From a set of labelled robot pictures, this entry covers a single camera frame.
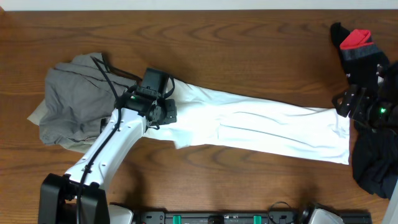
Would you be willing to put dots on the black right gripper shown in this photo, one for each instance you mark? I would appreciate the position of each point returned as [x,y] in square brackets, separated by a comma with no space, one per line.
[357,103]

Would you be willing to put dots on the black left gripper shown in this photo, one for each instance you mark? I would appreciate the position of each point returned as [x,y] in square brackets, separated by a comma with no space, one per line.
[169,112]

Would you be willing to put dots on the white printed t-shirt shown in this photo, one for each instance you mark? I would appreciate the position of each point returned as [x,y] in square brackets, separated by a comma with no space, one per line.
[206,116]

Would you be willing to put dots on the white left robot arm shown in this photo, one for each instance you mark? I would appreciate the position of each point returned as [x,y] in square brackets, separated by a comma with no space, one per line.
[79,196]

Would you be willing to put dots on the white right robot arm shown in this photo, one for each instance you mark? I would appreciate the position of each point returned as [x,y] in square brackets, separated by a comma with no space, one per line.
[374,157]

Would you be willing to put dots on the black garment with red collar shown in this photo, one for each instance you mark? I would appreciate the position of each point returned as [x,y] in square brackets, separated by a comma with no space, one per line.
[361,59]

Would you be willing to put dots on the grey folded garment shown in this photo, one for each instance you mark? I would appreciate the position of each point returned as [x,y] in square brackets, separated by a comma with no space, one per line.
[79,100]

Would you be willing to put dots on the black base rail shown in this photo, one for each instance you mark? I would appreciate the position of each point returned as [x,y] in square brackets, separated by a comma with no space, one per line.
[278,213]

